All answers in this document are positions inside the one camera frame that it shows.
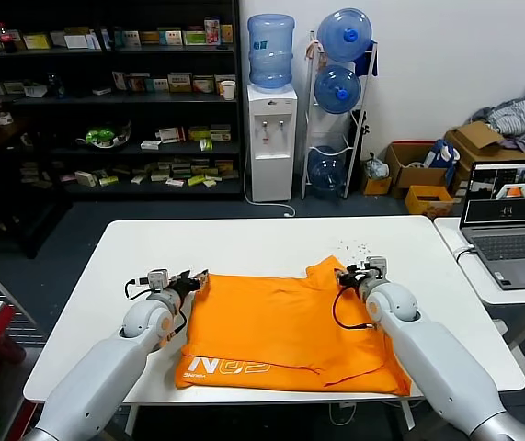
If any red cart with wire grid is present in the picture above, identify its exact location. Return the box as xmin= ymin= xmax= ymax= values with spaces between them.
xmin=0 ymin=245 xmax=45 ymax=441

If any grey laptop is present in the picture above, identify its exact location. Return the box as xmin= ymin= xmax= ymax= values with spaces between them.
xmin=458 ymin=160 xmax=525 ymax=290

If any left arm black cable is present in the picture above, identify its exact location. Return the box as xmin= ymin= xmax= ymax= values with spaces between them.
xmin=124 ymin=277 xmax=189 ymax=344

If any yellow flat box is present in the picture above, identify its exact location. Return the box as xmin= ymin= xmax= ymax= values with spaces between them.
xmin=22 ymin=32 xmax=52 ymax=51

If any white and red medicine box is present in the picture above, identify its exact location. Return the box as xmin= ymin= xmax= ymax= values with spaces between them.
xmin=155 ymin=127 xmax=185 ymax=143

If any blue and white bag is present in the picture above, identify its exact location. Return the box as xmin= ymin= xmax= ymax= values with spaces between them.
xmin=424 ymin=139 xmax=461 ymax=175

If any white plastic bag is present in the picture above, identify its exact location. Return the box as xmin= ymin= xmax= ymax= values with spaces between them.
xmin=363 ymin=153 xmax=390 ymax=180

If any black shelving unit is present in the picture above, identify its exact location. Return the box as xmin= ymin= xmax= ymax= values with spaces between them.
xmin=0 ymin=0 xmax=244 ymax=201

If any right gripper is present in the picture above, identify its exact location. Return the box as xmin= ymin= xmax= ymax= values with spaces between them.
xmin=334 ymin=261 xmax=370 ymax=296

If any cola bottle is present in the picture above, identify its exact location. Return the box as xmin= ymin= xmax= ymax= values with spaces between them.
xmin=0 ymin=21 xmax=17 ymax=54

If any glass bowl with green contents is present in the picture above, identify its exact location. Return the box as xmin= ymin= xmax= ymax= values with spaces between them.
xmin=75 ymin=119 xmax=132 ymax=149

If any labelled blue water jug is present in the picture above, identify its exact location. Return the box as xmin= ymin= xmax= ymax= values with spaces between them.
xmin=247 ymin=13 xmax=296 ymax=90

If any striped clothes pile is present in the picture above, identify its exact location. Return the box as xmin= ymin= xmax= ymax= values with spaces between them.
xmin=471 ymin=98 xmax=525 ymax=139

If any white jug rack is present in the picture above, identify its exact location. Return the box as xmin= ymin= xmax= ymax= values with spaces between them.
xmin=301 ymin=30 xmax=380 ymax=201

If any small yellow box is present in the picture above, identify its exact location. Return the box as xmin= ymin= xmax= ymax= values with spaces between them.
xmin=360 ymin=174 xmax=393 ymax=197

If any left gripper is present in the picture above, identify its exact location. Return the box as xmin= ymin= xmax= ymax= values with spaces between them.
xmin=169 ymin=269 xmax=211 ymax=300

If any tall colourful box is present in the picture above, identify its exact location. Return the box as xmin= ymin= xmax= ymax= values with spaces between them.
xmin=204 ymin=17 xmax=221 ymax=46

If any open brown cardboard box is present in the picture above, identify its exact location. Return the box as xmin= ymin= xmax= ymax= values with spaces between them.
xmin=384 ymin=141 xmax=450 ymax=199

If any white laptop cable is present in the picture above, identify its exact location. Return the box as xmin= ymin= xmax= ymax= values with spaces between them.
xmin=454 ymin=245 xmax=477 ymax=266

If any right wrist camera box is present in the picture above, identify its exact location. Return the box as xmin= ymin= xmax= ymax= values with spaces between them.
xmin=363 ymin=256 xmax=389 ymax=280

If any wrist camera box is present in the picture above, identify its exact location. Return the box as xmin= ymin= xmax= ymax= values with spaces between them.
xmin=145 ymin=269 xmax=171 ymax=293
xmin=363 ymin=256 xmax=389 ymax=280

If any white side table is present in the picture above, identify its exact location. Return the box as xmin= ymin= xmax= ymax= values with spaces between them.
xmin=432 ymin=215 xmax=525 ymax=390

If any white table leg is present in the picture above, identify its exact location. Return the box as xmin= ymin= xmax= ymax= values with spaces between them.
xmin=123 ymin=403 xmax=140 ymax=435
xmin=398 ymin=399 xmax=417 ymax=432

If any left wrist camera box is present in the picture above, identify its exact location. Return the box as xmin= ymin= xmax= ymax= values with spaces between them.
xmin=145 ymin=269 xmax=171 ymax=293

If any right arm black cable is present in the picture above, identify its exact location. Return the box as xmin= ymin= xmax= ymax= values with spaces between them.
xmin=333 ymin=287 xmax=378 ymax=330

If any orange t-shirt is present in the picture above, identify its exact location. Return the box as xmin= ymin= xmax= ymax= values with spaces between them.
xmin=173 ymin=254 xmax=413 ymax=396

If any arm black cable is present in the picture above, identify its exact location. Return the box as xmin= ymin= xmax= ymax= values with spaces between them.
xmin=333 ymin=287 xmax=378 ymax=330
xmin=124 ymin=277 xmax=189 ymax=344

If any large cardboard box with flaps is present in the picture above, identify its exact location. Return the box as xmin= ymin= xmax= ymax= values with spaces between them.
xmin=443 ymin=121 xmax=525 ymax=194

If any white dispenser power cable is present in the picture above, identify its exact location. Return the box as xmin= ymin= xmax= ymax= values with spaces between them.
xmin=242 ymin=155 xmax=296 ymax=218

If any yellow cardboard box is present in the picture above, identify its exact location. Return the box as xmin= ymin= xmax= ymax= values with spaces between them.
xmin=404 ymin=185 xmax=455 ymax=218

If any white water dispenser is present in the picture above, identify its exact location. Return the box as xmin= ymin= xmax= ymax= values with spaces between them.
xmin=246 ymin=84 xmax=299 ymax=203

